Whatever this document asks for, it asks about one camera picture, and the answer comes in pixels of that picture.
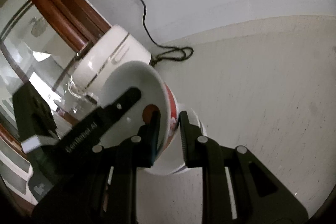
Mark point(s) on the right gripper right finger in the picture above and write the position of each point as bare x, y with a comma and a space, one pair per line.
237, 186

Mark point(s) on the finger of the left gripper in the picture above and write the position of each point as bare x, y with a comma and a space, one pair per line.
105, 118

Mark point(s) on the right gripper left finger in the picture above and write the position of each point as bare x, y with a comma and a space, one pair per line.
114, 182

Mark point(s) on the white floral bowl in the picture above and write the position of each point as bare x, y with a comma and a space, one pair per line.
171, 160

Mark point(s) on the red banded bowl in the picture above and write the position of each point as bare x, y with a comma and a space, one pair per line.
155, 95

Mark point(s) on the white rice cooker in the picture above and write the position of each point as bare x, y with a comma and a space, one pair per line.
116, 47

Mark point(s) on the brown wooden door frame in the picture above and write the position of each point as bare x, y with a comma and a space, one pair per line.
75, 21

